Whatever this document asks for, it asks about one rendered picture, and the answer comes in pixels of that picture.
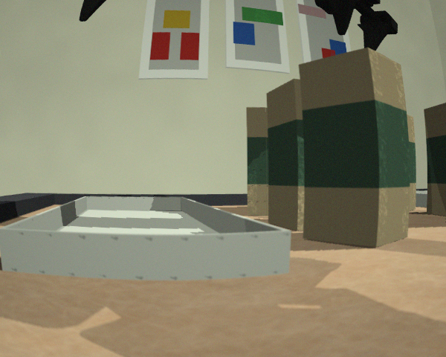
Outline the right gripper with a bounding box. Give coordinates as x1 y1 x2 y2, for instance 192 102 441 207
328 0 398 51

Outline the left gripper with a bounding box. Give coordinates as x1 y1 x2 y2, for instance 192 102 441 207
79 0 106 22

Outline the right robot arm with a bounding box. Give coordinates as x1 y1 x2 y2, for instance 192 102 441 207
315 0 332 15

